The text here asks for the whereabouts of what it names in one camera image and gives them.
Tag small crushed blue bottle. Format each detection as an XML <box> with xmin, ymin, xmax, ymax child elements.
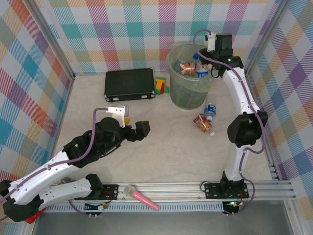
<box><xmin>196</xmin><ymin>62</ymin><xmax>210</xmax><ymax>79</ymax></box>

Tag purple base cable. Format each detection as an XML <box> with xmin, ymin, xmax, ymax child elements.
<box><xmin>68</xmin><ymin>199</ymin><xmax>98</xmax><ymax>217</ymax></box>
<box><xmin>226</xmin><ymin>190</ymin><xmax>256</xmax><ymax>217</ymax></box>

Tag pink microphone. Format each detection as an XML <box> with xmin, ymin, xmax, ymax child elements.
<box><xmin>123</xmin><ymin>185</ymin><xmax>160</xmax><ymax>212</ymax></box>

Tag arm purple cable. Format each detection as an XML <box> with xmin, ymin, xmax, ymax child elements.
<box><xmin>0</xmin><ymin>107</ymin><xmax>110</xmax><ymax>204</ymax></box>
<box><xmin>194</xmin><ymin>29</ymin><xmax>267</xmax><ymax>200</ymax></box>

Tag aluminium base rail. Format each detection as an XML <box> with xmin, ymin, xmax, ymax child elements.
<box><xmin>73</xmin><ymin>180</ymin><xmax>298</xmax><ymax>202</ymax></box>

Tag aluminium frame post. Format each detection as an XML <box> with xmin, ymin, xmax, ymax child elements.
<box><xmin>243</xmin><ymin>0</ymin><xmax>293</xmax><ymax>76</ymax></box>
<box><xmin>25</xmin><ymin>0</ymin><xmax>75</xmax><ymax>81</ymax></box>

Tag green translucent bin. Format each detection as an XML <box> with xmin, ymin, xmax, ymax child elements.
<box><xmin>167</xmin><ymin>44</ymin><xmax>213</xmax><ymax>110</ymax></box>

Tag small circuit board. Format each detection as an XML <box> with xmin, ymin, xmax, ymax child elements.
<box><xmin>84</xmin><ymin>202</ymin><xmax>110</xmax><ymax>212</ymax></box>
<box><xmin>224</xmin><ymin>200</ymin><xmax>242</xmax><ymax>211</ymax></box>

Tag red glitter stick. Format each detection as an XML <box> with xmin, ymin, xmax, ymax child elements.
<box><xmin>25</xmin><ymin>212</ymin><xmax>42</xmax><ymax>224</ymax></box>

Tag aluminium frame side rail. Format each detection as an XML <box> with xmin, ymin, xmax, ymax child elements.
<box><xmin>23</xmin><ymin>74</ymin><xmax>75</xmax><ymax>235</ymax></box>
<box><xmin>244</xmin><ymin>73</ymin><xmax>299</xmax><ymax>235</ymax></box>

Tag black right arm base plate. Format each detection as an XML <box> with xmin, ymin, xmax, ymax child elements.
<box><xmin>204</xmin><ymin>182</ymin><xmax>250</xmax><ymax>199</ymax></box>

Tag white slotted cable duct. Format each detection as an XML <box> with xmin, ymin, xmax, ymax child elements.
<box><xmin>45</xmin><ymin>202</ymin><xmax>224</xmax><ymax>213</ymax></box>

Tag red snack wrapper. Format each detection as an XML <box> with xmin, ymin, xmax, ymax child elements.
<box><xmin>193</xmin><ymin>114</ymin><xmax>213</xmax><ymax>133</ymax></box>

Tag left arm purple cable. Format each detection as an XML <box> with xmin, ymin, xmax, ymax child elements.
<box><xmin>0</xmin><ymin>107</ymin><xmax>110</xmax><ymax>204</ymax></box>

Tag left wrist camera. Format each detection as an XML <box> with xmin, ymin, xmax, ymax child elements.
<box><xmin>107</xmin><ymin>104</ymin><xmax>130</xmax><ymax>128</ymax></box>

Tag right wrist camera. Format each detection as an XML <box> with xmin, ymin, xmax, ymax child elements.
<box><xmin>204</xmin><ymin>31</ymin><xmax>217</xmax><ymax>52</ymax></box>

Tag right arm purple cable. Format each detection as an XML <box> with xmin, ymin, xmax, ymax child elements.
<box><xmin>194</xmin><ymin>29</ymin><xmax>267</xmax><ymax>200</ymax></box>

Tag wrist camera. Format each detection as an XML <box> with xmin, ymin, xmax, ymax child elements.
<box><xmin>107</xmin><ymin>104</ymin><xmax>130</xmax><ymax>128</ymax></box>
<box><xmin>204</xmin><ymin>31</ymin><xmax>217</xmax><ymax>52</ymax></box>

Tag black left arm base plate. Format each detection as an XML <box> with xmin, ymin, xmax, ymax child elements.
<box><xmin>97</xmin><ymin>183</ymin><xmax>120</xmax><ymax>200</ymax></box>

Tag blue label water bottle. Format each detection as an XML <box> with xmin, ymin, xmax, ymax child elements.
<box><xmin>203</xmin><ymin>96</ymin><xmax>218</xmax><ymax>122</ymax></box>

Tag multicolour toy block stack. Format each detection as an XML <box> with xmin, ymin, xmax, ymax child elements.
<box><xmin>154</xmin><ymin>77</ymin><xmax>166</xmax><ymax>95</ymax></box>

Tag black ribbed hard case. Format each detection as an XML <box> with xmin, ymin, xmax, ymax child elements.
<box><xmin>104</xmin><ymin>68</ymin><xmax>157</xmax><ymax>102</ymax></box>

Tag brown label bottle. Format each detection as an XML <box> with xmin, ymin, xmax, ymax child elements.
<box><xmin>179</xmin><ymin>62</ymin><xmax>198</xmax><ymax>75</ymax></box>

